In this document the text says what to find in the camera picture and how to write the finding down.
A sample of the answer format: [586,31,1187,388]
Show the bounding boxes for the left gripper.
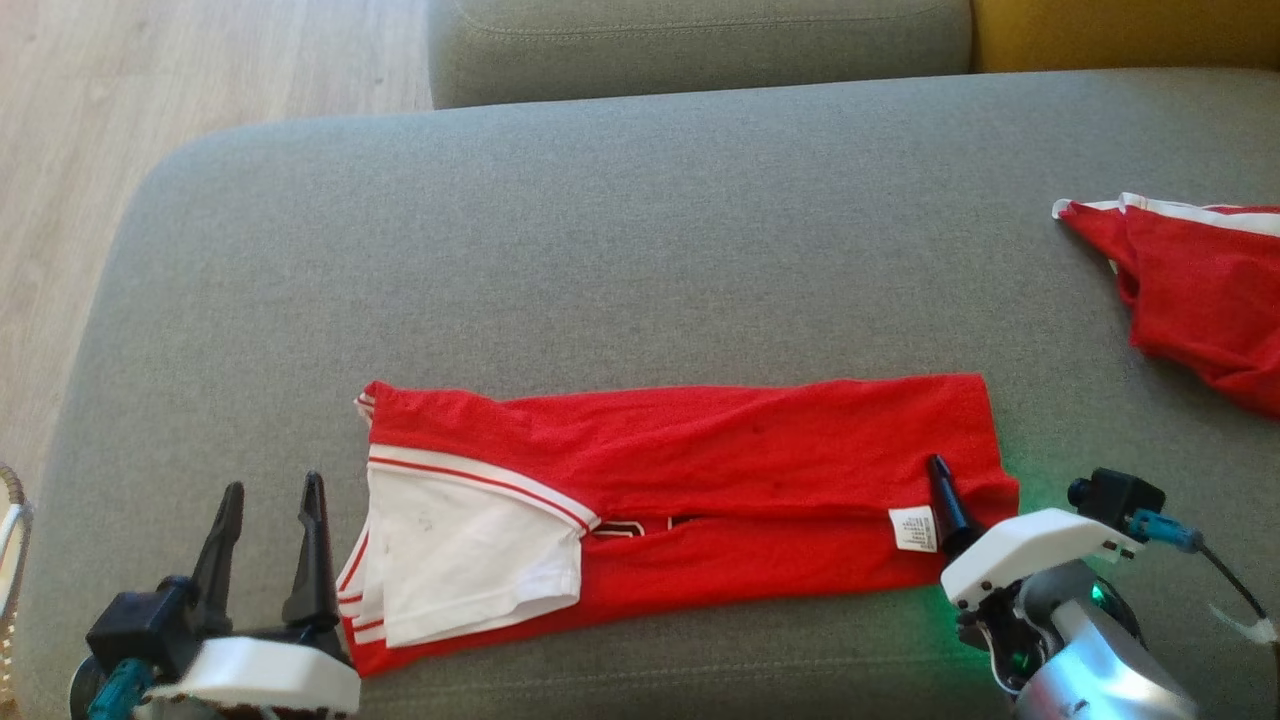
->
[145,472,361,716]

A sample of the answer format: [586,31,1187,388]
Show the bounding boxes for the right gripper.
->
[927,455,1146,693]

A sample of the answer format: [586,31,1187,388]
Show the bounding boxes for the red jersey with white sleeves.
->
[335,373,1022,679]

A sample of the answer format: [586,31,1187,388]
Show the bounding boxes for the red shorts with white stripe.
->
[1052,193,1280,419]

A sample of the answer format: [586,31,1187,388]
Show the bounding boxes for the beige woven laundry basket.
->
[0,465,37,703]

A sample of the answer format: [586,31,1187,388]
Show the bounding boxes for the grey fabric sofa seat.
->
[15,68,1280,720]

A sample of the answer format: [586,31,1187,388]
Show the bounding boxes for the yellow cushion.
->
[970,0,1280,74]

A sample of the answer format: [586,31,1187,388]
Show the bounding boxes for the left camera cable teal plug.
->
[86,658,153,720]

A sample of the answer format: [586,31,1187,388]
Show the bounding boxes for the camera cable teal plug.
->
[86,658,153,720]
[1130,508,1280,647]

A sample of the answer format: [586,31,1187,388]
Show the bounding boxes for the right camera cable teal plug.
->
[1130,508,1280,647]

